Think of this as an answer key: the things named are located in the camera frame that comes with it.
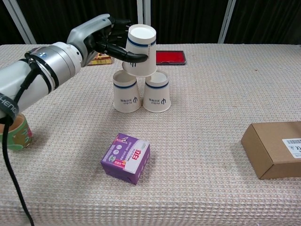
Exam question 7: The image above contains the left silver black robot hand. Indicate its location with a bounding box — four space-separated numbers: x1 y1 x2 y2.
66 13 149 67

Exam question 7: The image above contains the white paper cup blue stripe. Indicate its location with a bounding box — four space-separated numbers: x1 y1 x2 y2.
112 70 142 113
122 23 158 78
143 70 171 113

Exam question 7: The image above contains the yellow printed flat box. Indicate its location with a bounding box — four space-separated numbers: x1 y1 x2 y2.
87 52 112 66

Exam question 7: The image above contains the red tray with dark rim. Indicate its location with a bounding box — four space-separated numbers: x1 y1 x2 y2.
155 50 187 66

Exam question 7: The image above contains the dark green curtain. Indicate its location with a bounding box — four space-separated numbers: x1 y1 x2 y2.
0 0 301 45

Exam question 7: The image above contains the green patterned round container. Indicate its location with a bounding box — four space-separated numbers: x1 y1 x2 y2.
0 113 32 151

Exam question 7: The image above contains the beige woven tablecloth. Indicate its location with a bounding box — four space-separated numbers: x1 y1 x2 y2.
0 43 301 226

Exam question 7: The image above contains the purple white carton box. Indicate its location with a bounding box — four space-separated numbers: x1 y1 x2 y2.
100 133 151 185

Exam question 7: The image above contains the brown cardboard box with label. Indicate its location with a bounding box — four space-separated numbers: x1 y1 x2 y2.
240 121 301 180

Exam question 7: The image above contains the white metal frame post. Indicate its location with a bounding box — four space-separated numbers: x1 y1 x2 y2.
218 0 236 44
5 0 38 45
137 0 151 25

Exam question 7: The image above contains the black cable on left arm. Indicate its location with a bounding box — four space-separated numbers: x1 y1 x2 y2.
1 53 36 226

